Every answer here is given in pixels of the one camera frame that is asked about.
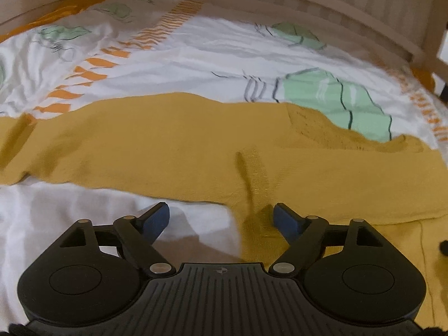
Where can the light wooden bed frame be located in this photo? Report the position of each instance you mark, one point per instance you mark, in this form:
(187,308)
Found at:
(315,3)

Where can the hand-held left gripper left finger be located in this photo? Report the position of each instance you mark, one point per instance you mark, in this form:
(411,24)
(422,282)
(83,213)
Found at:
(158,217)

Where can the orange bed sheet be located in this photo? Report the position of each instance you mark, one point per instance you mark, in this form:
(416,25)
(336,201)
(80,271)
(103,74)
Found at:
(66,5)

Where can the white printed duvet cover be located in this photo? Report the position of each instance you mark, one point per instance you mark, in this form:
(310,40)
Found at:
(196,63)

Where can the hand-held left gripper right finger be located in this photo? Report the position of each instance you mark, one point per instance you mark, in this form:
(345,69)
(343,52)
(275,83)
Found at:
(285,221)

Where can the mustard yellow knit garment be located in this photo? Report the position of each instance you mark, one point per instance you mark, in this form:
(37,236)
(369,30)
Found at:
(182,147)

